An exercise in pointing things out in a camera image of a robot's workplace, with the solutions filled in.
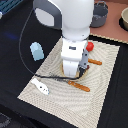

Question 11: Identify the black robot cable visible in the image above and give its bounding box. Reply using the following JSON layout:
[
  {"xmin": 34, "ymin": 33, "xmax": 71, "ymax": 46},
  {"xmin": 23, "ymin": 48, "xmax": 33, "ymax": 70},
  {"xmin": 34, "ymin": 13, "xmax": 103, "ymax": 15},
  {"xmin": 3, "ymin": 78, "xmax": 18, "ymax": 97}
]
[{"xmin": 18, "ymin": 8, "xmax": 88, "ymax": 81}]

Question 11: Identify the beige woven placemat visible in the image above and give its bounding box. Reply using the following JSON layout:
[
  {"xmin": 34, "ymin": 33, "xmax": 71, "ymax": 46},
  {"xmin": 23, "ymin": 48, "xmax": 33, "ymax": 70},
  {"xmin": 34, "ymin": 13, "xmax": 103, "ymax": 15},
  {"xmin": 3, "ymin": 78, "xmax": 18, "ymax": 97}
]
[{"xmin": 18, "ymin": 40, "xmax": 119, "ymax": 128}]

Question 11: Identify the large grey pot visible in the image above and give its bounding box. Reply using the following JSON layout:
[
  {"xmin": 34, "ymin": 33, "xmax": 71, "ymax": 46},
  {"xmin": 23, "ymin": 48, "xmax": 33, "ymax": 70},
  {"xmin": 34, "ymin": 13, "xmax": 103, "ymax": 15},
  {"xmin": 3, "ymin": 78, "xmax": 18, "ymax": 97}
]
[{"xmin": 91, "ymin": 1, "xmax": 108, "ymax": 28}]

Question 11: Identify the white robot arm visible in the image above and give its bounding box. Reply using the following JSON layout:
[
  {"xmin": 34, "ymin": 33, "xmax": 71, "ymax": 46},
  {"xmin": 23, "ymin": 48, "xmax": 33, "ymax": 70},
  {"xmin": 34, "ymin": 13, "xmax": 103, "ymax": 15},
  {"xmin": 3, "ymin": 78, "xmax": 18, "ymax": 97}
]
[{"xmin": 33, "ymin": 0, "xmax": 94, "ymax": 78}]

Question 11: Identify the round wooden plate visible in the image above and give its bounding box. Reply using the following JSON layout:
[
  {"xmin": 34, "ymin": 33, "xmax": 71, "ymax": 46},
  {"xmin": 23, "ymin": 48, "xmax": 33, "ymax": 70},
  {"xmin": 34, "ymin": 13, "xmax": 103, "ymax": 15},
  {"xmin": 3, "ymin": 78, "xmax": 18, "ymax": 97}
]
[{"xmin": 60, "ymin": 65, "xmax": 87, "ymax": 81}]

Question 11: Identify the brown wooden board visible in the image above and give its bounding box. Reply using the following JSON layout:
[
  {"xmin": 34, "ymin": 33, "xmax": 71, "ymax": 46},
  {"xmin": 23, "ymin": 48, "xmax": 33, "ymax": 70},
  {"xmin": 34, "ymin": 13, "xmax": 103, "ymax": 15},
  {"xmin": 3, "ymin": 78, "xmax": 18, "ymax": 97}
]
[{"xmin": 91, "ymin": 0, "xmax": 128, "ymax": 43}]

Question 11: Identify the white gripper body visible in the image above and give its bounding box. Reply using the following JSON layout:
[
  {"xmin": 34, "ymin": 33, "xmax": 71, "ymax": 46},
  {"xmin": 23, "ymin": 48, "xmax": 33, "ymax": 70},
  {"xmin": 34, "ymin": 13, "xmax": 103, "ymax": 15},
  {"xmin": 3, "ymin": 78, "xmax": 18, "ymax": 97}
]
[{"xmin": 61, "ymin": 38, "xmax": 89, "ymax": 77}]

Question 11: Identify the red toy tomato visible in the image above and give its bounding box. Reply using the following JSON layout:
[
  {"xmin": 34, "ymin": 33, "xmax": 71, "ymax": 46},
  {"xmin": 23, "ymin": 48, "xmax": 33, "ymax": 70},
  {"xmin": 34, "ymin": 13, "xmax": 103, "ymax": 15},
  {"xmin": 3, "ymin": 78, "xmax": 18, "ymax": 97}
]
[{"xmin": 86, "ymin": 42, "xmax": 94, "ymax": 52}]

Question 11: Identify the light blue toy carton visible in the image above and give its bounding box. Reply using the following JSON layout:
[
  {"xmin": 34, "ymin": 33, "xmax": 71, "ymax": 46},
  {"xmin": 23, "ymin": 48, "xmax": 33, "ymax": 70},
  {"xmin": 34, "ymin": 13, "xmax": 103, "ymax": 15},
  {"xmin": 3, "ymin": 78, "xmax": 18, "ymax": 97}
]
[{"xmin": 30, "ymin": 42, "xmax": 44, "ymax": 61}]

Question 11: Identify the orange handled toy knife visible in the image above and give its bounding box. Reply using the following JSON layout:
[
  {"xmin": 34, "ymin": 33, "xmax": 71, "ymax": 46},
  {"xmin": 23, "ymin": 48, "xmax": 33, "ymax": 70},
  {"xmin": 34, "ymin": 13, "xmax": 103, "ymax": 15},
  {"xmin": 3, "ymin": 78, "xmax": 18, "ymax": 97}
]
[{"xmin": 88, "ymin": 59, "xmax": 102, "ymax": 65}]

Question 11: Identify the orange handled toy fork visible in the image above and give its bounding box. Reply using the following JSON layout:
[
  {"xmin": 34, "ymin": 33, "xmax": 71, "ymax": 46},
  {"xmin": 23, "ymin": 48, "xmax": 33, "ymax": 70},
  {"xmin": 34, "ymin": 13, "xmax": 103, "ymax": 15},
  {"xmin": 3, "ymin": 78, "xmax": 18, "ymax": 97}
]
[{"xmin": 49, "ymin": 72, "xmax": 91, "ymax": 93}]

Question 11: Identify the beige bowl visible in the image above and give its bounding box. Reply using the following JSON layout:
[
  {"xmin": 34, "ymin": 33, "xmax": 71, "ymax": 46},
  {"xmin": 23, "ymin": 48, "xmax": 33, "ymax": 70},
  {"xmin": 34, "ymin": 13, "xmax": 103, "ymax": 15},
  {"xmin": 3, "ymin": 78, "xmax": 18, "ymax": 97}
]
[{"xmin": 121, "ymin": 7, "xmax": 128, "ymax": 30}]

